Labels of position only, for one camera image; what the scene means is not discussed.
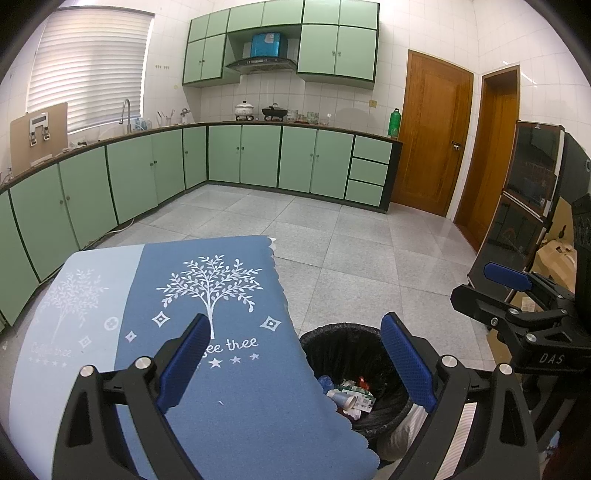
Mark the black glass cabinet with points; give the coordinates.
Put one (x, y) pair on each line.
(526, 184)

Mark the white window blind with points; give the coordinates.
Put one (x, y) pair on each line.
(92, 69)

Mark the green bottle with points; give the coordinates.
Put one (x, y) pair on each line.
(394, 124)

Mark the glass jar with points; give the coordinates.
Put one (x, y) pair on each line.
(292, 116)

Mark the blue plastic bag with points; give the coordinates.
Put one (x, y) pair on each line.
(325, 382)

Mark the white cooking pot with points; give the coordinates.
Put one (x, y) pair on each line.
(244, 110)

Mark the wooden door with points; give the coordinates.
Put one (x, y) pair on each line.
(491, 157)
(431, 134)

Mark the black range hood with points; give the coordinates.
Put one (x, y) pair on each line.
(261, 64)

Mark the brown cardboard box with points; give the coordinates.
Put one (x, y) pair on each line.
(556, 263)

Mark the blue box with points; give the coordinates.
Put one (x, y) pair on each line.
(268, 45)

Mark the metal faucet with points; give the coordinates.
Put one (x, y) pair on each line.
(125, 113)

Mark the blue tree print tablecloth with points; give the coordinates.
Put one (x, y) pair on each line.
(231, 300)

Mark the black wok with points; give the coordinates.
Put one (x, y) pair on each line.
(274, 112)

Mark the black bagged waste bin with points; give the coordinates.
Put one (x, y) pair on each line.
(332, 350)

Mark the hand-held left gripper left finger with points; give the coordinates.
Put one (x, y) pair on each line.
(182, 364)

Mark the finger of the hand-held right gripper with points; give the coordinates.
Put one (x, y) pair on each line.
(480, 299)
(508, 277)

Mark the green base cabinets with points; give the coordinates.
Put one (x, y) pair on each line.
(258, 157)

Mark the red wrapper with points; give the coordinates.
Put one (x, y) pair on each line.
(364, 382)

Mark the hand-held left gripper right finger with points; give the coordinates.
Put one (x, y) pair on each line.
(408, 364)

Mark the cardboard box on counter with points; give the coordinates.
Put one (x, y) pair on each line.
(21, 147)

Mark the utensil holder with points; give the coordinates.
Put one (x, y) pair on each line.
(165, 120)

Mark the green wall cabinets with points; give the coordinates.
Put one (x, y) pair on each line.
(323, 46)

